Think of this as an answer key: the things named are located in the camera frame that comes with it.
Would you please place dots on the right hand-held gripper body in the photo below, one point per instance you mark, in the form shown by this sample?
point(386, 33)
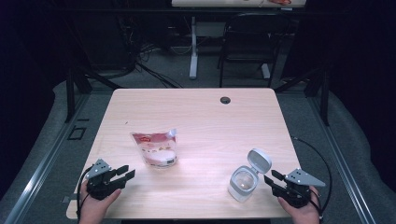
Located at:
point(295, 193)

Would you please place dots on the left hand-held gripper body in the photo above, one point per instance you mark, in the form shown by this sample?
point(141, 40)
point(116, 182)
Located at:
point(101, 186)

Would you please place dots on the clear jar with white lid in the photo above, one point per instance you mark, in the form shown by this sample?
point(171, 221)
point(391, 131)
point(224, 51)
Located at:
point(244, 183)

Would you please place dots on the clear red printed plastic pouch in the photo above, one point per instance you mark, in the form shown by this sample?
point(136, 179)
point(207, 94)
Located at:
point(155, 149)

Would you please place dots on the person's right hand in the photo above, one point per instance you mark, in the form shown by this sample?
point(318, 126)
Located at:
point(306, 214)

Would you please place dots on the person's left hand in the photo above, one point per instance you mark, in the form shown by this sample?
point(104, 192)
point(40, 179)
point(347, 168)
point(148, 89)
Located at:
point(93, 210)

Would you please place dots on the grey tape piece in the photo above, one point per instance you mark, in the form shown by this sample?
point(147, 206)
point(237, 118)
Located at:
point(66, 199)

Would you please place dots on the black metal stand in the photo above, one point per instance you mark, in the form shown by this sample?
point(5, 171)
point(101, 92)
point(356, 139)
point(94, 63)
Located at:
point(70, 93)
point(324, 99)

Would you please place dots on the black table grommet hole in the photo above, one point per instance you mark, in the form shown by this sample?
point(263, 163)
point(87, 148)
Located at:
point(225, 100)

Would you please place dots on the white table foot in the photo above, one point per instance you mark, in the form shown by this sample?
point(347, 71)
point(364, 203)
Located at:
point(265, 71)

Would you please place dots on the white table leg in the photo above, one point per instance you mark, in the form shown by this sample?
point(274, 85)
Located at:
point(193, 56)

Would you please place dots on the black folding chair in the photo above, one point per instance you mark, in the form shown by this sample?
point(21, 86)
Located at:
point(252, 40)

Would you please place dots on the orange thing on background table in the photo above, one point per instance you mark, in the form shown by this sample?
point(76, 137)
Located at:
point(280, 2)

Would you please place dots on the light wooden background table top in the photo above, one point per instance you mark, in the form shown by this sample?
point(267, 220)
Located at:
point(218, 3)

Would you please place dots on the aluminium floor rail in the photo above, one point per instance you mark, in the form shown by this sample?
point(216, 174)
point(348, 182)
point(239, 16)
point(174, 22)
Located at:
point(342, 168)
point(40, 174)

